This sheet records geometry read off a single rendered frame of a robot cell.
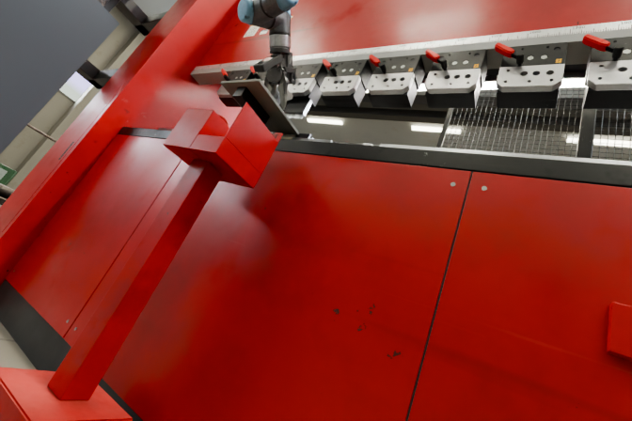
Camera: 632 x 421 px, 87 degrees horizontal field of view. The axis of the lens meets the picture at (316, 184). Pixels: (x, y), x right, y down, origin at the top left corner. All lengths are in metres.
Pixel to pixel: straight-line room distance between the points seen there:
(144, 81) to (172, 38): 0.29
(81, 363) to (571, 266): 0.90
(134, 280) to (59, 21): 0.50
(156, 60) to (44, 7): 1.24
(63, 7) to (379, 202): 0.70
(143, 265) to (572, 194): 0.85
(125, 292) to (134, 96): 1.24
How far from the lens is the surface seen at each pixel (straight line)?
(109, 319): 0.83
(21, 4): 0.76
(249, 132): 0.84
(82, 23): 0.79
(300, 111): 1.32
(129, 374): 1.03
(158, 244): 0.82
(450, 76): 1.13
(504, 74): 1.10
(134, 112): 1.89
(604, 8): 1.29
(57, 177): 1.79
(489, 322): 0.65
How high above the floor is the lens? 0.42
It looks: 22 degrees up
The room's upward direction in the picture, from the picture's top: 25 degrees clockwise
